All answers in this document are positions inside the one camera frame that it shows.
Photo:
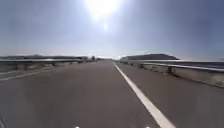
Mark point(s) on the sandy gravel verge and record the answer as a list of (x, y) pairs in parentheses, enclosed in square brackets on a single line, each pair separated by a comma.
[(203, 77)]

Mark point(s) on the white painted edge line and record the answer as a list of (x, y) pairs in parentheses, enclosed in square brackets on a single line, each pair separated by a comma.
[(140, 94)]

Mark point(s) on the grey asphalt road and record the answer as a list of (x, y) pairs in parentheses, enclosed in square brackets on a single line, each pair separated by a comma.
[(83, 96)]

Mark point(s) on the pale painted line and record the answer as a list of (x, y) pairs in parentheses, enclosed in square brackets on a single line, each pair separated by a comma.
[(23, 75)]

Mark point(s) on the dark hill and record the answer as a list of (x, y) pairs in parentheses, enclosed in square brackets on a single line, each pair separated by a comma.
[(150, 57)]

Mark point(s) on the metal guardrail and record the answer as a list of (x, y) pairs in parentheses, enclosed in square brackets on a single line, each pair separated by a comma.
[(40, 61), (186, 66)]

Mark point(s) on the low distant hills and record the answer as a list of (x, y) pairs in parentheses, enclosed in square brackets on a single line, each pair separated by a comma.
[(40, 56)]

